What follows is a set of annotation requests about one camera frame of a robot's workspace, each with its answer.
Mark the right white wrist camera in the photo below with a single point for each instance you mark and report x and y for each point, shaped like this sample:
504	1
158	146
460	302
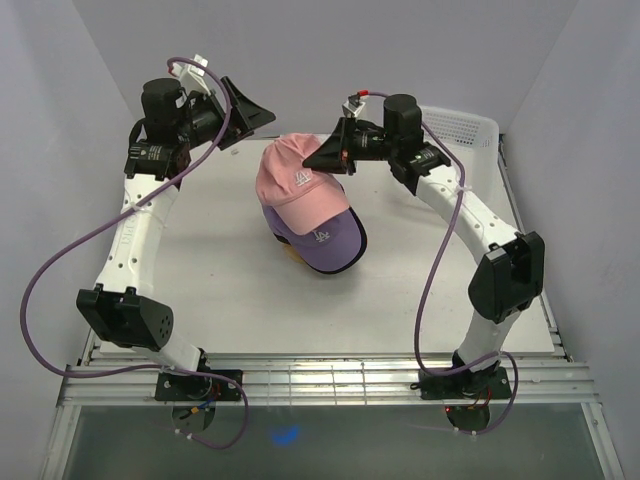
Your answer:
355	105

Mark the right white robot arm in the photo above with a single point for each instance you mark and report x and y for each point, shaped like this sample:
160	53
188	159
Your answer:
509	263

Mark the pink LA baseball cap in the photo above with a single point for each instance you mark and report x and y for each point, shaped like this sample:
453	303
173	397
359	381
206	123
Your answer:
302	198

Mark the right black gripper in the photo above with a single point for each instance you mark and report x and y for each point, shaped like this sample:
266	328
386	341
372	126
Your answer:
336	154

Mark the tan baseball cap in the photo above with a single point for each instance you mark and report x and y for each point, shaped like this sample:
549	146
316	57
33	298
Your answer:
292	254

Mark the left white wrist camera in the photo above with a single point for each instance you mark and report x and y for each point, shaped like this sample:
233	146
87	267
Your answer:
191	76

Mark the white plastic basket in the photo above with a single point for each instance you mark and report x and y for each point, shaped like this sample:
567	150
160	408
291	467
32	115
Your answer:
474	140

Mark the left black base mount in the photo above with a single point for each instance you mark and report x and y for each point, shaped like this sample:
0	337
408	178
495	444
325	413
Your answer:
183	388

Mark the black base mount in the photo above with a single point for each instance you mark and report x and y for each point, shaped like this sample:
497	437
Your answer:
489	384
183	388

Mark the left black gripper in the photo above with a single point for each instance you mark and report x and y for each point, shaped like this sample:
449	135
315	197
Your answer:
246	116

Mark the black gold R cap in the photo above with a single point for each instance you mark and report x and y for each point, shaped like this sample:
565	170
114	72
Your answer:
360	230

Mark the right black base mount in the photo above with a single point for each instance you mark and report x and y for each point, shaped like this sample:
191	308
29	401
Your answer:
489	384

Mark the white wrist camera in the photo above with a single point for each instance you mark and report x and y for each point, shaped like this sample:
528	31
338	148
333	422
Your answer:
355	105
191	76

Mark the purple baseball cap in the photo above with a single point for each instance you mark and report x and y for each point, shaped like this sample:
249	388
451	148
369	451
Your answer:
320	242

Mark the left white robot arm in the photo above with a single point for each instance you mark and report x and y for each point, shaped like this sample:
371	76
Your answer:
121	308

